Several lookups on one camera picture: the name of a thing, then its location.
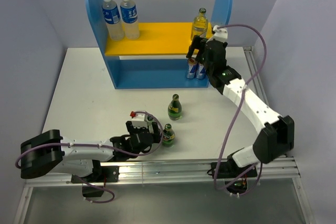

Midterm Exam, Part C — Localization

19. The clear glass bottle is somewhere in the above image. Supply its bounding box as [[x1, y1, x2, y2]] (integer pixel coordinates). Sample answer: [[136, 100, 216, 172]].
[[146, 115, 153, 127], [191, 8, 208, 41]]

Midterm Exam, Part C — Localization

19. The green bottle red label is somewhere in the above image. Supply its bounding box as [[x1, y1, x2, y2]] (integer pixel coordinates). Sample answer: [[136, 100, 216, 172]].
[[162, 123, 175, 147]]

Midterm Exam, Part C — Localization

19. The green bottle gold cap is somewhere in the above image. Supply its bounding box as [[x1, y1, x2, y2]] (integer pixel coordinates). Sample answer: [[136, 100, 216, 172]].
[[167, 94, 182, 121]]

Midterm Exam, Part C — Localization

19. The blue label water bottle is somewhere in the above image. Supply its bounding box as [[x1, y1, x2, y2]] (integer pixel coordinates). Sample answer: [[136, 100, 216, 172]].
[[120, 0, 140, 40]]

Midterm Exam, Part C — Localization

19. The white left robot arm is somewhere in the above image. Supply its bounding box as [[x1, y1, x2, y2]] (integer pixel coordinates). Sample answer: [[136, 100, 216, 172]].
[[15, 120, 163, 182]]

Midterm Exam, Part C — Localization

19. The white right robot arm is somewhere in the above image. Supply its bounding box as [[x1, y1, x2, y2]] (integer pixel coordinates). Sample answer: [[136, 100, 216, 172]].
[[187, 36, 295, 178]]

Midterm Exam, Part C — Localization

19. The blue and yellow shelf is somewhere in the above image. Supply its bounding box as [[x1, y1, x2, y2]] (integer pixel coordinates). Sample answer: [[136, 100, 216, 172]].
[[84, 0, 234, 90]]

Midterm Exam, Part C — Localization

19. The left energy drink can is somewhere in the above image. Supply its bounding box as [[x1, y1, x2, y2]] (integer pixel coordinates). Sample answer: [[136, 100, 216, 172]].
[[186, 57, 197, 80]]

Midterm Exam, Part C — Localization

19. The energy drink can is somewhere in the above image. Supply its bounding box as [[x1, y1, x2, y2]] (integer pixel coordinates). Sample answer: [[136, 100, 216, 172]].
[[186, 57, 197, 80], [195, 63, 206, 80]]

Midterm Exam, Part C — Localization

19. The right energy drink can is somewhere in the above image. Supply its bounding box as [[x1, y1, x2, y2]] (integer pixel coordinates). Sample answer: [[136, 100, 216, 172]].
[[195, 63, 206, 80]]

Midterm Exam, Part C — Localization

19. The far left water bottle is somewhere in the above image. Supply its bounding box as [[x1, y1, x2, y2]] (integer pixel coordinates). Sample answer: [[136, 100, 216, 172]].
[[102, 0, 124, 41]]

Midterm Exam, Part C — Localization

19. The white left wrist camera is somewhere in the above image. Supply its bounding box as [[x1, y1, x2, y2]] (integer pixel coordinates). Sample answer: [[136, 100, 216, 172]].
[[130, 111, 148, 129]]

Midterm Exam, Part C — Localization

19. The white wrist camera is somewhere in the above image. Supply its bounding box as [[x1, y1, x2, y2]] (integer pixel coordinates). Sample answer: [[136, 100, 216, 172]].
[[209, 25, 228, 43], [130, 111, 148, 129]]

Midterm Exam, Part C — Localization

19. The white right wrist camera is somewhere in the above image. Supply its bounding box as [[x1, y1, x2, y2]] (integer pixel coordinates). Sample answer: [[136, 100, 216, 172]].
[[209, 25, 228, 43]]

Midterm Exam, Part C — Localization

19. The aluminium side rail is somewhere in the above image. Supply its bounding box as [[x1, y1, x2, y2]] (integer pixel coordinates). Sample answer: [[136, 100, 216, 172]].
[[243, 46, 271, 106]]

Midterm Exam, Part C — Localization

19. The aluminium front rail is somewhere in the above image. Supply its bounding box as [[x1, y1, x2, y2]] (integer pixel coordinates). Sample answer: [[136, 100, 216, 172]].
[[25, 157, 300, 188]]

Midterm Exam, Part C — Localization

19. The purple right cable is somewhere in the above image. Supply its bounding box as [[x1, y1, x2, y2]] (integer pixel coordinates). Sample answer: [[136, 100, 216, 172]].
[[212, 24, 267, 197]]

